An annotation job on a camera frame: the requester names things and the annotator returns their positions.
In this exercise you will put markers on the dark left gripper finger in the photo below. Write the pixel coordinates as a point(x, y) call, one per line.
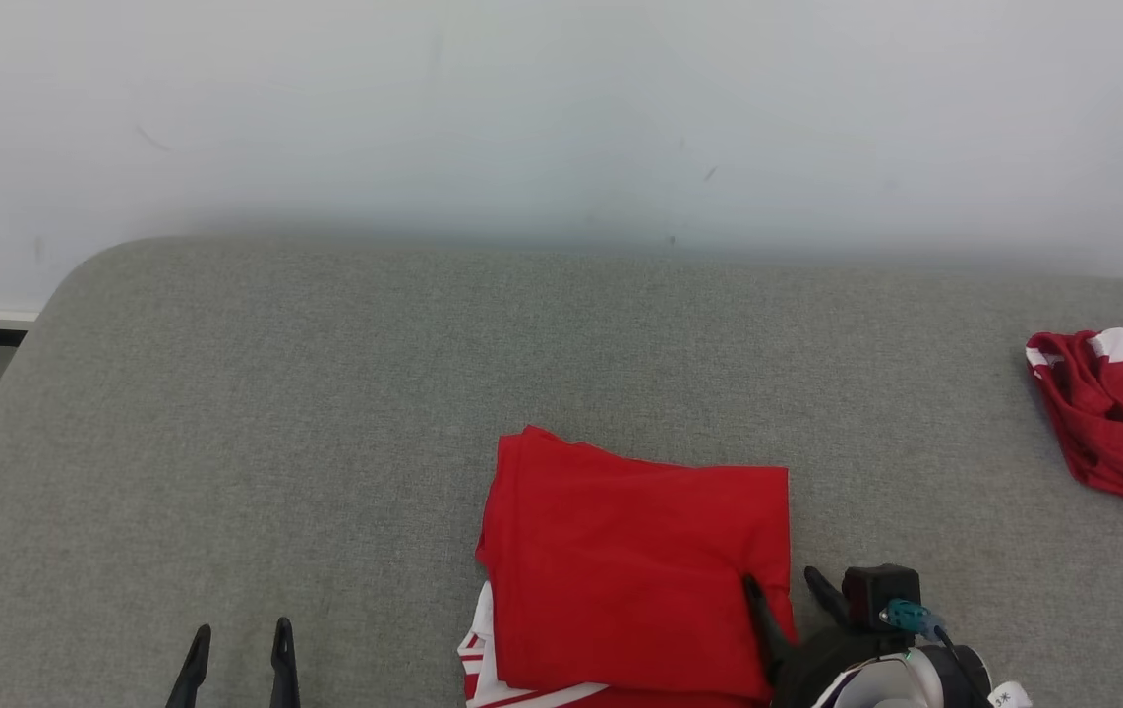
point(193, 678)
point(284, 678)

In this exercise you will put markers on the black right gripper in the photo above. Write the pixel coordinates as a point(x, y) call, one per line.
point(807, 669)

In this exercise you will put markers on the red white Bulls jersey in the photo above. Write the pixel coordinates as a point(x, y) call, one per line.
point(640, 560)

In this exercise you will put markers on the grey fabric sofa seat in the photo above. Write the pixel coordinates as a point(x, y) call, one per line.
point(276, 442)

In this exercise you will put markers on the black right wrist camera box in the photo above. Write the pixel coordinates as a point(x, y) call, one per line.
point(878, 595)

